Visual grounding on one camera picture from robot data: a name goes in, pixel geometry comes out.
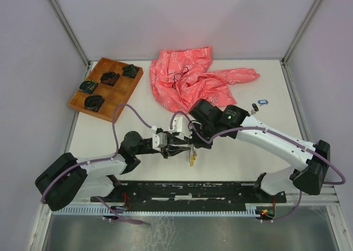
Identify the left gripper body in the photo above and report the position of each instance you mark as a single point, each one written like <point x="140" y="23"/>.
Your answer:
<point x="165" y="150"/>

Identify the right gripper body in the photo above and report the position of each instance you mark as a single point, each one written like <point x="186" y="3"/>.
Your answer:
<point x="205" y="129"/>

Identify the large keyring with yellow handle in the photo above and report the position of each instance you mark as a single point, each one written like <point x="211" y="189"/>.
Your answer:
<point x="191" y="155"/>

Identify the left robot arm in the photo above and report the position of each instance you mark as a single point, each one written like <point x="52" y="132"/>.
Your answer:
<point x="70" y="179"/>

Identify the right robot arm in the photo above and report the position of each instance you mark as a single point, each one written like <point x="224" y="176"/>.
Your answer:
<point x="307" y="160"/>

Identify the key with black head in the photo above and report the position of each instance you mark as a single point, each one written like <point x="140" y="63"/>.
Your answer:
<point x="255" y="109"/>

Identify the pink patterned cloth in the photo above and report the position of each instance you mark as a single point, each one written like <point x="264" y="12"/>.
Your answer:
<point x="198" y="83"/>

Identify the eyeglasses on cloth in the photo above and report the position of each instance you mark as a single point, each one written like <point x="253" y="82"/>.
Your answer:
<point x="177" y="76"/>

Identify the blue key tag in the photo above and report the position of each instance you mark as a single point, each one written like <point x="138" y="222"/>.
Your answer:
<point x="262" y="102"/>

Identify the dark rolled item top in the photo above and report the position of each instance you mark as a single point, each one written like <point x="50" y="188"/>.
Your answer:
<point x="130" y="71"/>

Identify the wooden compartment tray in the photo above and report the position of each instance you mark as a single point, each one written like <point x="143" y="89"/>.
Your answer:
<point x="106" y="89"/>

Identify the dark rolled item bottom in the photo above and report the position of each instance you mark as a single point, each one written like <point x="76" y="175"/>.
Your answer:
<point x="93" y="102"/>

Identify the dark rolled item middle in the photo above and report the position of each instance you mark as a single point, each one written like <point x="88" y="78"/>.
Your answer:
<point x="109" y="78"/>

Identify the dark green rolled item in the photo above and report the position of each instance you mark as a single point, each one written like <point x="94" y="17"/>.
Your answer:
<point x="88" y="86"/>

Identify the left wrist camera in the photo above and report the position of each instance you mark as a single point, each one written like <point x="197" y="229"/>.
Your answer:
<point x="159" y="138"/>

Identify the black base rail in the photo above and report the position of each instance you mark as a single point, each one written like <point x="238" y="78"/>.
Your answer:
<point x="182" y="196"/>

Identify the right aluminium frame post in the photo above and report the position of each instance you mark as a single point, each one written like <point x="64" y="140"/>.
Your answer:
<point x="316" y="5"/>

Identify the aluminium frame post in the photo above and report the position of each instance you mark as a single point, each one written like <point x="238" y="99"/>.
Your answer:
<point x="316" y="5"/>
<point x="68" y="30"/>

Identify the left aluminium frame post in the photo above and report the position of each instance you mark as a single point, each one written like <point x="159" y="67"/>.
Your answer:
<point x="68" y="30"/>

